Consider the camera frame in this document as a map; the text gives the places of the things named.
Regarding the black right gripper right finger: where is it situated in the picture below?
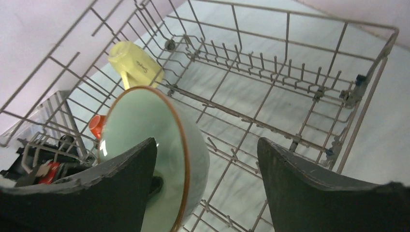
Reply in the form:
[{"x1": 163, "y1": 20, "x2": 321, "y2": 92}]
[{"x1": 257, "y1": 137, "x2": 410, "y2": 232}]

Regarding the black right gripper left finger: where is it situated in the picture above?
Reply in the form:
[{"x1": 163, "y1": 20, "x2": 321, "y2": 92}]
[{"x1": 0, "y1": 138, "x2": 157, "y2": 232}]

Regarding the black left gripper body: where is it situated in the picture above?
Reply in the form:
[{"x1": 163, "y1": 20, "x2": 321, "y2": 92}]
[{"x1": 0, "y1": 135, "x2": 96, "y2": 188}]

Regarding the pale green cup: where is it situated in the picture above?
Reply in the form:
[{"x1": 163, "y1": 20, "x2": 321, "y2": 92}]
[{"x1": 98, "y1": 86, "x2": 210, "y2": 232}]

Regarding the grey wire dish rack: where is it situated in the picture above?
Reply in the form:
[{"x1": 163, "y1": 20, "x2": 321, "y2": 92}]
[{"x1": 0, "y1": 0, "x2": 400, "y2": 232}]

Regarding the yellow mug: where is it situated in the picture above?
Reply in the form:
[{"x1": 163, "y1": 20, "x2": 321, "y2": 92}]
[{"x1": 107, "y1": 41, "x2": 164, "y2": 89}]

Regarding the small orange cup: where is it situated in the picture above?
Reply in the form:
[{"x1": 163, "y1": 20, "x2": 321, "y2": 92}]
[{"x1": 88, "y1": 115, "x2": 106, "y2": 140}]

